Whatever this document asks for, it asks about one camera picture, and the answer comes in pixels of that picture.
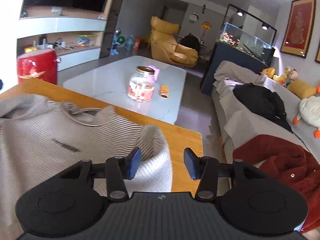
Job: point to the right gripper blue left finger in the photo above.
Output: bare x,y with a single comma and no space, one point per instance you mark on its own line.
118,169

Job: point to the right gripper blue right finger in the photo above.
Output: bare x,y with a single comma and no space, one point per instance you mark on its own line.
204,169

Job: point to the beige striped sweater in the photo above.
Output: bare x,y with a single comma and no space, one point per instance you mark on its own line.
41,137

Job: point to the red fuzzy coat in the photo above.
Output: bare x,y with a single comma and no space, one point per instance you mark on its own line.
288,163

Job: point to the glass jar with gold lid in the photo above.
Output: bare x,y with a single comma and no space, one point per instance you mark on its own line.
142,84

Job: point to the small orange bottle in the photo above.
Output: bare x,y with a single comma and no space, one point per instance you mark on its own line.
164,91

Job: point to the white marble coffee table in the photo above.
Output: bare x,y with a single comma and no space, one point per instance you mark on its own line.
109,83

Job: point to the black jacket on sofa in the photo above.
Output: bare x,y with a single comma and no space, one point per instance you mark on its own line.
263,102

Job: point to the beige blanket on sofa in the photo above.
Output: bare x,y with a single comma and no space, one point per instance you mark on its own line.
229,74

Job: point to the grey sofa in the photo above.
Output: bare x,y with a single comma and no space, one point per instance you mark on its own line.
238,125

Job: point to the white goose plush toy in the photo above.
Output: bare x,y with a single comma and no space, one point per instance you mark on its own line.
309,111

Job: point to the blue water bottle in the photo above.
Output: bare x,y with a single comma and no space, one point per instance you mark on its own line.
130,43

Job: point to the yellow cushion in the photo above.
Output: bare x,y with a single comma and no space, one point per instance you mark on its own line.
302,89

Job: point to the red barrel stool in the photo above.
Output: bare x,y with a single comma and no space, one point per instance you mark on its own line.
40,64

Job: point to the white TV shelf unit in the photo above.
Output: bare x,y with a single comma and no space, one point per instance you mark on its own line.
80,31

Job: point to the glass fish tank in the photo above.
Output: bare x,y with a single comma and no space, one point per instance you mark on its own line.
247,43

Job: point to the yellow lounge armchair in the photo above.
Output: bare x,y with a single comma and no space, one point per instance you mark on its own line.
164,47

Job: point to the red framed wall picture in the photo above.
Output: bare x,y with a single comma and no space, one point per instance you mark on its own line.
299,28

